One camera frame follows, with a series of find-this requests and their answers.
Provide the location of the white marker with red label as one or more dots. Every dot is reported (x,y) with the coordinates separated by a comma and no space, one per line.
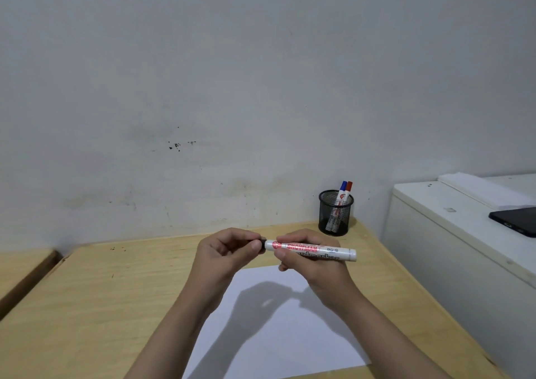
(335,252)

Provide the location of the person's right forearm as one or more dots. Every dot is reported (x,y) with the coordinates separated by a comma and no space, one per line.
(385,341)

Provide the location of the person's right thumb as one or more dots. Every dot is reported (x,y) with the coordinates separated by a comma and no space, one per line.
(285,261)

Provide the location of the person's left forearm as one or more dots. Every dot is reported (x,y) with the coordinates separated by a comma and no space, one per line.
(176,341)

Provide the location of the white folded paper stack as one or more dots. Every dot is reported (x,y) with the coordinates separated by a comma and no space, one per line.
(481,190)

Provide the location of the black smartphone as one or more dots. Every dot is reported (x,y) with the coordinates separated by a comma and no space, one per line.
(517,220)

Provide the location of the black mesh pen holder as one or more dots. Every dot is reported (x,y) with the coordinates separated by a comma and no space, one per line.
(331,215)

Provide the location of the person's right hand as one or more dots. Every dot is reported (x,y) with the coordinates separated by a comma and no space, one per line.
(322,274)

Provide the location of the person's left hand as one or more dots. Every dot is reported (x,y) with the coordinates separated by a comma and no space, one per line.
(213,261)

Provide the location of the white cabinet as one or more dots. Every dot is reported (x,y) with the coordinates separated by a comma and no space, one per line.
(444,257)

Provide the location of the black marker cap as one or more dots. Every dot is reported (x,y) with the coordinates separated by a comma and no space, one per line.
(262,244)

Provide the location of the red capped white marker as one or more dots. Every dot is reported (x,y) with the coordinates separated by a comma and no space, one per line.
(350,186)

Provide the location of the white paper sheet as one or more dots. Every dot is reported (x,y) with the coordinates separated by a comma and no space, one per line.
(293,345)

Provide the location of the person's left thumb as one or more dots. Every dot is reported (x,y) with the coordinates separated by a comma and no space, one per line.
(250,249)

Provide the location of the blue capped white marker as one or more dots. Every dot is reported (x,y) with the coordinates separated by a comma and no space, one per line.
(343,186)

